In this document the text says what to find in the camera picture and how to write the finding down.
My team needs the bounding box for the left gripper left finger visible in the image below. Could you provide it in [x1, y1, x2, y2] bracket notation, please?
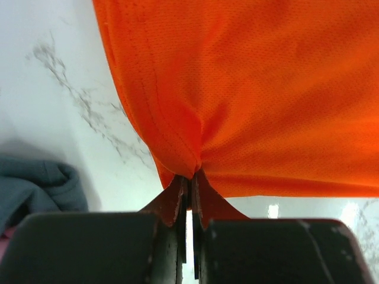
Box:
[140, 176, 188, 283]

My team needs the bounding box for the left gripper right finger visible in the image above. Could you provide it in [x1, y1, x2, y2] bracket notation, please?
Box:
[191, 169, 249, 283]

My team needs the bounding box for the orange t shirt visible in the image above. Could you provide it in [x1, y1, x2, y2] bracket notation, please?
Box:
[93, 1, 378, 197]

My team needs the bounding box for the folded teal t shirt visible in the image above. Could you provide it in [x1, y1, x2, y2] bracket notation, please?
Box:
[1, 155, 88, 235]

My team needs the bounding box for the folded pink t shirt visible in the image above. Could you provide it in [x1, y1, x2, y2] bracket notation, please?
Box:
[0, 226, 17, 260]

